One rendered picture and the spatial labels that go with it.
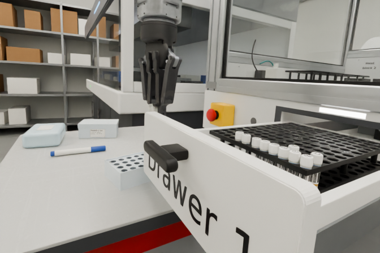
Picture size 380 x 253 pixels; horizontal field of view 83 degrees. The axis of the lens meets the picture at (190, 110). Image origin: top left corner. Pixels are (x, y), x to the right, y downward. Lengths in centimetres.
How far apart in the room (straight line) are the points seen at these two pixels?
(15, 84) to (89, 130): 328
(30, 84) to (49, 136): 328
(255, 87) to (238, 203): 47
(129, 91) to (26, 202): 67
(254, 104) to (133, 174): 37
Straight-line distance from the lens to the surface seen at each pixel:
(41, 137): 77
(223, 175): 19
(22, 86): 404
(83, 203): 45
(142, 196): 45
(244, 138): 32
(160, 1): 45
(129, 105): 105
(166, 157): 21
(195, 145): 23
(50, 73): 446
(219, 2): 81
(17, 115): 416
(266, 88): 60
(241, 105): 66
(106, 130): 82
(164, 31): 44
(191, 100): 117
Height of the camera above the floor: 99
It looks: 9 degrees down
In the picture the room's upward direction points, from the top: 3 degrees clockwise
